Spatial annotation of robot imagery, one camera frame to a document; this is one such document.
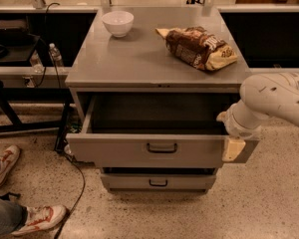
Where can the brown yellow chip bag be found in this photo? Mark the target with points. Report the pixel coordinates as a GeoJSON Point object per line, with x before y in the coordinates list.
{"type": "Point", "coordinates": [198, 48]}

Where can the black metal stand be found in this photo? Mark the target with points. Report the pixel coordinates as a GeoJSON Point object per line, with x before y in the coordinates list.
{"type": "Point", "coordinates": [35, 95]}

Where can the grey bottom drawer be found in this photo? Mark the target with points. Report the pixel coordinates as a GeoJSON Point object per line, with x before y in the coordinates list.
{"type": "Point", "coordinates": [157, 182]}

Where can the grey drawer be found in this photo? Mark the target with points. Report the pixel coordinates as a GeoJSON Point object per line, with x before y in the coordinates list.
{"type": "Point", "coordinates": [153, 130]}
{"type": "Point", "coordinates": [157, 182]}

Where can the grey metal drawer cabinet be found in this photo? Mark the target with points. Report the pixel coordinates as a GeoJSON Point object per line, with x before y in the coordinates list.
{"type": "Point", "coordinates": [140, 63]}

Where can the white red sneaker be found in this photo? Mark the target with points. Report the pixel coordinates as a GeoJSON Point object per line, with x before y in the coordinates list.
{"type": "Point", "coordinates": [41, 218]}
{"type": "Point", "coordinates": [7, 161]}

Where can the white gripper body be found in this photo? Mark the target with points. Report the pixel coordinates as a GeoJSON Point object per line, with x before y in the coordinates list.
{"type": "Point", "coordinates": [235, 127]}

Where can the white red right sneaker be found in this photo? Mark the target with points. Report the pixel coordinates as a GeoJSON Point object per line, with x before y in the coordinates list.
{"type": "Point", "coordinates": [7, 161]}

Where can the white red left sneaker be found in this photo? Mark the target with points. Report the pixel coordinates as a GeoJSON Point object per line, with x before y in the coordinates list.
{"type": "Point", "coordinates": [41, 218]}

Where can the crumpled snack wrappers pile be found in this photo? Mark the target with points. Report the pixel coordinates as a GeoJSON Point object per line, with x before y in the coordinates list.
{"type": "Point", "coordinates": [72, 127]}

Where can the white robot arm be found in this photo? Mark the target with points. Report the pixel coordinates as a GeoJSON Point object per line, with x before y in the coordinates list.
{"type": "Point", "coordinates": [262, 97]}

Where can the grey top drawer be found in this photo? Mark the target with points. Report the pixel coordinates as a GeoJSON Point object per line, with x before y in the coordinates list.
{"type": "Point", "coordinates": [153, 130]}

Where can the blue jeans leg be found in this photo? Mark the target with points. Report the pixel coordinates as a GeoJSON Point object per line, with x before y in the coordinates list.
{"type": "Point", "coordinates": [12, 216]}

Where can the clear plastic water bottle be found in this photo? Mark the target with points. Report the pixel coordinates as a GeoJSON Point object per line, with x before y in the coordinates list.
{"type": "Point", "coordinates": [56, 56]}

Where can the white ceramic bowl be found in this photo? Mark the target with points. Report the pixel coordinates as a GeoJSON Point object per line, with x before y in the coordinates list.
{"type": "Point", "coordinates": [118, 23]}

